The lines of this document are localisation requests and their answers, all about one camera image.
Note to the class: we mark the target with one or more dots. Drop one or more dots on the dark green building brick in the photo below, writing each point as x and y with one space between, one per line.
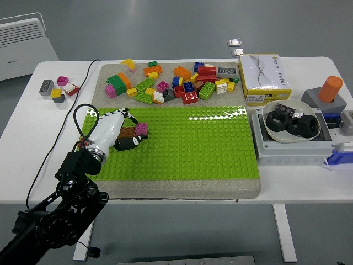
115 82

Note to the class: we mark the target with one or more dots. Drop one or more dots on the brown building brick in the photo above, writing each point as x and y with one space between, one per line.
198 86
127 132

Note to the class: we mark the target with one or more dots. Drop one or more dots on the glossy red building brick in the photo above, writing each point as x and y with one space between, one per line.
190 98

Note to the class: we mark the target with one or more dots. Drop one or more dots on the small white brick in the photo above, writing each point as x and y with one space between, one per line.
209 65

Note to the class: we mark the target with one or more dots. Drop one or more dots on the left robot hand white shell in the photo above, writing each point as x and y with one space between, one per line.
106 129

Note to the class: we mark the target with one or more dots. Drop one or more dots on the blue and black part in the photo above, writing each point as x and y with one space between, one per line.
332 121

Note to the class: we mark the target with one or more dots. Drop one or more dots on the grey block with hole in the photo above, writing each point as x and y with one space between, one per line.
310 96

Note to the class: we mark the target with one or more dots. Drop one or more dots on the magenta building brick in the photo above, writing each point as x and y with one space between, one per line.
162 86
141 129
62 80

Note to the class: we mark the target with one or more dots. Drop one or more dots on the blue building brick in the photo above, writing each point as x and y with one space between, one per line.
198 66
189 87
175 82

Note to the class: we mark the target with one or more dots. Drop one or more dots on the yellow sloped brick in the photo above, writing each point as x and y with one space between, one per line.
127 63

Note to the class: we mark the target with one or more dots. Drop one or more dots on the white table leg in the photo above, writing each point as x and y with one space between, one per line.
82 245
285 234

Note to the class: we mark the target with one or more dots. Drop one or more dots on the large red building brick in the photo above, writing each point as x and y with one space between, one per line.
207 70
205 79

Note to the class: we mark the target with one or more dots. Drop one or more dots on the grey sloped brick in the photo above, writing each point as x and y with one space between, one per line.
169 95

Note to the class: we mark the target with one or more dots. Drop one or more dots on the small light pink brick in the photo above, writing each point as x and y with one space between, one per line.
132 69

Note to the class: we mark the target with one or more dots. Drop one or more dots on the dark grey building brick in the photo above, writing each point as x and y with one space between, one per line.
58 98

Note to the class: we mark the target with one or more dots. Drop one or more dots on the white building brick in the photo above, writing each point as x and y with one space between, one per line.
221 89
68 87

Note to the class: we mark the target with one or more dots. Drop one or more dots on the white bowl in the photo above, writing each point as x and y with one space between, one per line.
273 135

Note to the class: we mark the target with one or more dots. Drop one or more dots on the light pink building brick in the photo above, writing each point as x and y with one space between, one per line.
110 91

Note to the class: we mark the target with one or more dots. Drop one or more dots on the lime brick with round holes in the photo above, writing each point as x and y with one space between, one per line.
207 90
143 97
144 84

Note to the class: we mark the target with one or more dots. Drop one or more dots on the orange building brick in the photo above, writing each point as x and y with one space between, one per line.
125 80
153 69
182 73

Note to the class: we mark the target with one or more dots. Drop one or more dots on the white and yellow cardboard box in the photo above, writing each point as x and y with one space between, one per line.
262 74

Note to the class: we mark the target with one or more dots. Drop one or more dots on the large black hex nut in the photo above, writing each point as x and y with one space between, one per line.
303 129
271 125

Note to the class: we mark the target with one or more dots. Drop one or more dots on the small green brick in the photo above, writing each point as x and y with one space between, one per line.
152 63
235 80

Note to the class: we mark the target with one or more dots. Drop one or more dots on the small black hex nut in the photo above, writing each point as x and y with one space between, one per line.
291 131

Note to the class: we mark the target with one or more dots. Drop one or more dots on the purple circuit board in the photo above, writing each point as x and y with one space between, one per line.
285 109

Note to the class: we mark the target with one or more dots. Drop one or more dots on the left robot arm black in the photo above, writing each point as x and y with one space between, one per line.
80 163

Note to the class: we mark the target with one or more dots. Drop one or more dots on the black building brick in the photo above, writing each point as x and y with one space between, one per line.
144 136

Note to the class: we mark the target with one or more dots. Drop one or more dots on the grey connector box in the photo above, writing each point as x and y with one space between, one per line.
347 122

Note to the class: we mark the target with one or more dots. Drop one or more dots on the white and orange brick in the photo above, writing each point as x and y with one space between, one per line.
158 97

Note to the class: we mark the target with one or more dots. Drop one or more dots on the white panel heater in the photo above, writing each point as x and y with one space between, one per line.
22 55

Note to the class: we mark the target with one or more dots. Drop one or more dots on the yellow building brick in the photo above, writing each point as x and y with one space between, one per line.
56 92
231 86
219 82
150 91

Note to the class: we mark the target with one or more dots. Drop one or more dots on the orange cylinder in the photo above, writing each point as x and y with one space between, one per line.
329 88

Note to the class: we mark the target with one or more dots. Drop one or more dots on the green studded baseplate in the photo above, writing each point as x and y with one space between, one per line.
187 149

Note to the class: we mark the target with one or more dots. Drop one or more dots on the grey brick with round holes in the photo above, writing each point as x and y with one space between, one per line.
226 72
46 87

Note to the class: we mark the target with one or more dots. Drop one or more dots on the light grey junction box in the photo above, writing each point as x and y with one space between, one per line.
289 153

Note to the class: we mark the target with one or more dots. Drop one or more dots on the white zip tie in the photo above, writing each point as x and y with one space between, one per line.
328 164

